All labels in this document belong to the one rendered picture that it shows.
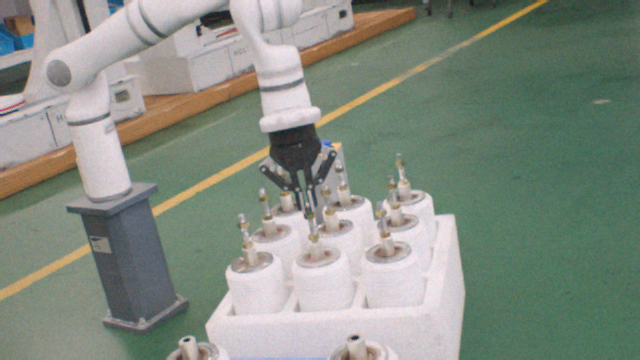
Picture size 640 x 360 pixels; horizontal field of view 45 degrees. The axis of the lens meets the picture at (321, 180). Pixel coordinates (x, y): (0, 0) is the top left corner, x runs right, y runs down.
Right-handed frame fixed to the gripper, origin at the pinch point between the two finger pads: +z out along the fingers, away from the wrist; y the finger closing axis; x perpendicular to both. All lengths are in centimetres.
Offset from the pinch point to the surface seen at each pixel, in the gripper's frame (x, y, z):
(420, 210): -13.8, -20.6, 11.7
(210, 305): -43, 25, 36
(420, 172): -102, -38, 36
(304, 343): 6.4, 5.2, 21.8
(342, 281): 3.8, -3.0, 13.7
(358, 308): 6.9, -4.5, 17.5
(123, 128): -222, 67, 29
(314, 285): 4.5, 1.6, 12.9
